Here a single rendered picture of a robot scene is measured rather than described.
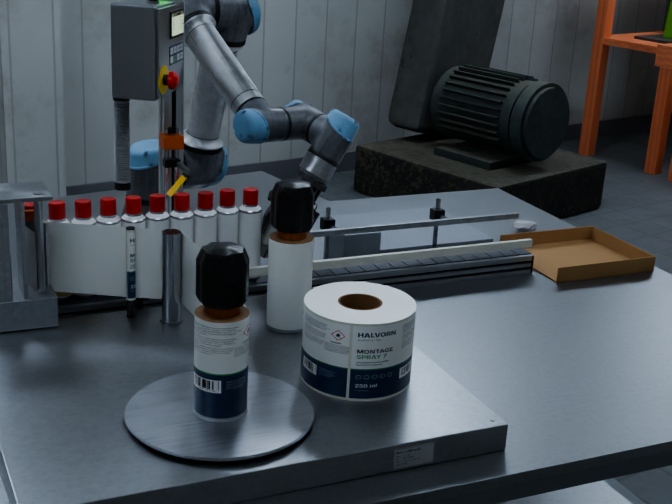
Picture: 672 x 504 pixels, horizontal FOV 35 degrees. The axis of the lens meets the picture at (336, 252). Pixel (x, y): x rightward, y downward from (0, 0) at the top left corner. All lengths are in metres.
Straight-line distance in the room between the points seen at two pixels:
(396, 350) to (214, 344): 0.34
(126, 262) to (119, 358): 0.22
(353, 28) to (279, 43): 0.54
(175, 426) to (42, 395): 0.26
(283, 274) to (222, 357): 0.40
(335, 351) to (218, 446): 0.28
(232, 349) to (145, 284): 0.50
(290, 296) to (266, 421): 0.39
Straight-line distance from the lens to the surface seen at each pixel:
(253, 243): 2.33
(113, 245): 2.14
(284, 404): 1.80
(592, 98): 7.60
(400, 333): 1.83
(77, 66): 5.71
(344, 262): 2.42
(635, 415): 2.05
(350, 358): 1.82
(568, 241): 2.96
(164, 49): 2.22
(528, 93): 5.75
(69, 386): 1.90
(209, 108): 2.69
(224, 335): 1.68
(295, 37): 6.34
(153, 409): 1.79
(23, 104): 5.46
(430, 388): 1.92
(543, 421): 1.97
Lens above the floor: 1.73
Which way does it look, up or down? 19 degrees down
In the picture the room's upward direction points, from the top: 3 degrees clockwise
